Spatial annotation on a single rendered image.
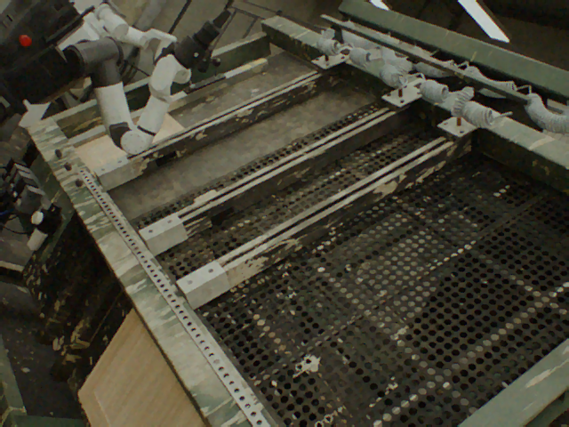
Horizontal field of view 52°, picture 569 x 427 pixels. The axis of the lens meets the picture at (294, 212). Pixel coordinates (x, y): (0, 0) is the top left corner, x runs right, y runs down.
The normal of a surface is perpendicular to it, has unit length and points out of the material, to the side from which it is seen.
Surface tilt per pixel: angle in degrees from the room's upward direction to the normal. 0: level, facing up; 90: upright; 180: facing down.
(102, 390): 90
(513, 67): 90
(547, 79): 90
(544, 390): 51
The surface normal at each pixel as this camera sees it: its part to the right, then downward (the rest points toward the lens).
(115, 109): 0.30, 0.33
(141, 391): -0.63, -0.31
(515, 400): -0.14, -0.76
